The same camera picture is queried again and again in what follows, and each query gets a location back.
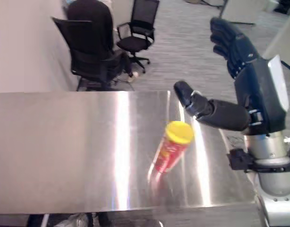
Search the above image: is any person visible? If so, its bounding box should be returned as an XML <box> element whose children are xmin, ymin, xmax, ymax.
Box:
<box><xmin>66</xmin><ymin>0</ymin><xmax>140</xmax><ymax>83</ymax></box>

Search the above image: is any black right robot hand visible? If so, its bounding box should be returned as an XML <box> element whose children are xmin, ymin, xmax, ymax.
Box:
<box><xmin>173</xmin><ymin>17</ymin><xmax>290</xmax><ymax>134</ymax></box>

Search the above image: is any black office chair with person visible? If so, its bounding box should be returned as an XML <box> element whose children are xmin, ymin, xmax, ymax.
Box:
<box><xmin>51</xmin><ymin>16</ymin><xmax>127</xmax><ymax>92</ymax></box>

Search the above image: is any red can with yellow lid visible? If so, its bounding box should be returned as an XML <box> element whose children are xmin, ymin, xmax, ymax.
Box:
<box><xmin>154</xmin><ymin>121</ymin><xmax>195</xmax><ymax>175</ymax></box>

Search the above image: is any empty black mesh office chair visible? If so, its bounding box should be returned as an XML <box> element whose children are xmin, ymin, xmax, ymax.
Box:
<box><xmin>116</xmin><ymin>0</ymin><xmax>161</xmax><ymax>74</ymax></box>

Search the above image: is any stainless steel table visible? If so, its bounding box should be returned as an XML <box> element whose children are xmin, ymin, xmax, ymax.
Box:
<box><xmin>0</xmin><ymin>90</ymin><xmax>263</xmax><ymax>215</ymax></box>

